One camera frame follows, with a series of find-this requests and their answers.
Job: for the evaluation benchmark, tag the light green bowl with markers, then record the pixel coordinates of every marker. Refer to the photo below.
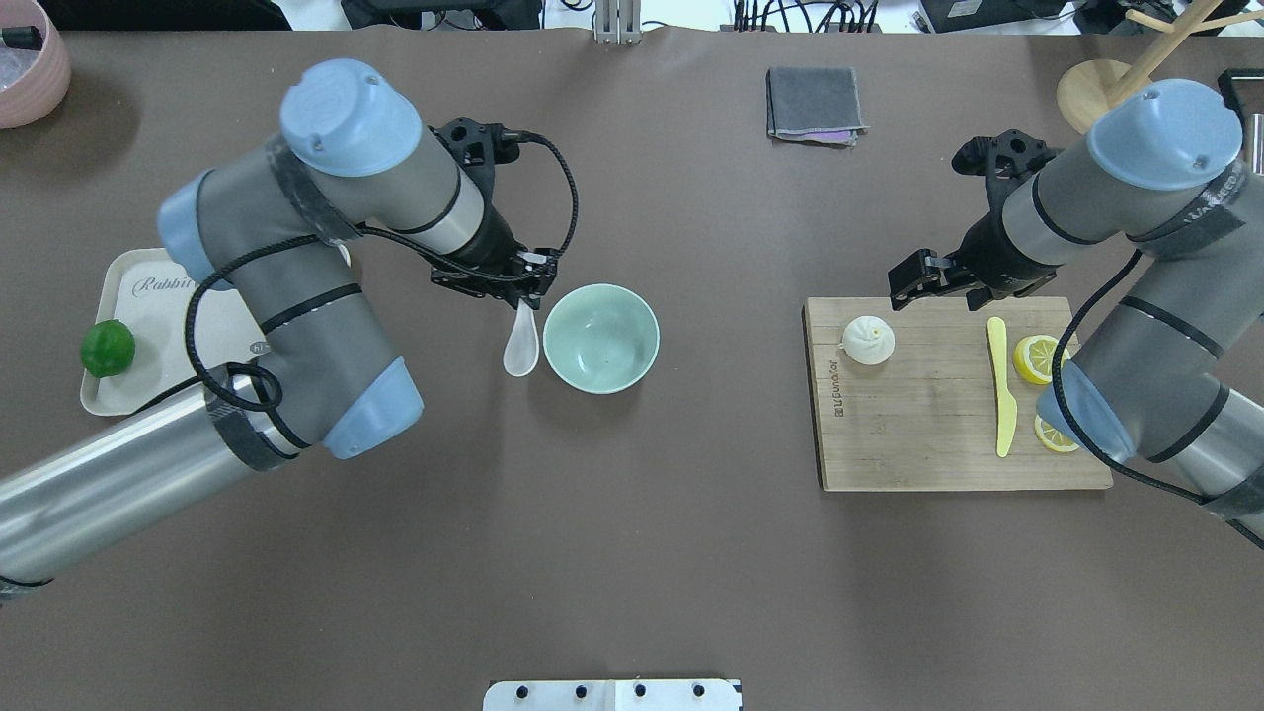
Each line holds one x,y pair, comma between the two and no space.
601,338

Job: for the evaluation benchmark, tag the folded grey cloth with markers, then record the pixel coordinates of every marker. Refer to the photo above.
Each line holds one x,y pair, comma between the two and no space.
817,105

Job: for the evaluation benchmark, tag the bamboo cutting board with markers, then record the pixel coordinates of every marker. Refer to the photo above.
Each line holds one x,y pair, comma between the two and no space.
925,420

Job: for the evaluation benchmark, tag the yellow plastic knife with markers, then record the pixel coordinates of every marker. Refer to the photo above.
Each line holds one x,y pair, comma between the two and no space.
1004,402

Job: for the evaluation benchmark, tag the beige rabbit serving tray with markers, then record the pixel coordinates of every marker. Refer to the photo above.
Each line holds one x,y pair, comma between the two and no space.
148,292

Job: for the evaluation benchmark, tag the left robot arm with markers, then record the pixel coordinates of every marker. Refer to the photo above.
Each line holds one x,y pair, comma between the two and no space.
286,350

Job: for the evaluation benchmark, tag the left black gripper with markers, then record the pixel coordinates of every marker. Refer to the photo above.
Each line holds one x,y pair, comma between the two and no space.
493,246

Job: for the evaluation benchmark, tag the wooden cup stand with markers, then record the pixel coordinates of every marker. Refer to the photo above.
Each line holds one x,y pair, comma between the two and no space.
1091,88

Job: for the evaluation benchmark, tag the upper lemon half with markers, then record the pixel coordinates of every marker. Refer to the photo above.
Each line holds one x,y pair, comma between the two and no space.
1033,358

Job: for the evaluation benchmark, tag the pink bowl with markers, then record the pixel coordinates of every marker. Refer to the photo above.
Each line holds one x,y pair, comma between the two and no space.
38,90

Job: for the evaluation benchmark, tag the white ceramic soup spoon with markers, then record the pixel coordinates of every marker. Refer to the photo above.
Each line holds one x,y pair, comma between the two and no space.
522,350

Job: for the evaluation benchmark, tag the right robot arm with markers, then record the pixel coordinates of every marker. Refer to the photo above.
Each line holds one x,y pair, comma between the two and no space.
1163,170

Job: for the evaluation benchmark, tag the green lime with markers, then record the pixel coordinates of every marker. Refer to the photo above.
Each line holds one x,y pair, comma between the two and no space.
107,349

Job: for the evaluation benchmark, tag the lower lemon slice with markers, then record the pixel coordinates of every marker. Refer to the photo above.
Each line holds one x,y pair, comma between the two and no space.
1052,439

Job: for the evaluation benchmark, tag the white steamed bun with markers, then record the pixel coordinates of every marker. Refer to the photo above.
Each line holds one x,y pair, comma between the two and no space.
868,340

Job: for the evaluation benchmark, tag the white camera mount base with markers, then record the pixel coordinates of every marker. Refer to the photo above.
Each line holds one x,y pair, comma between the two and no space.
616,694

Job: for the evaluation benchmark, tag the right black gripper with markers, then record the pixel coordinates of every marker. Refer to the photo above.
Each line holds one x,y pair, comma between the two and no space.
984,246

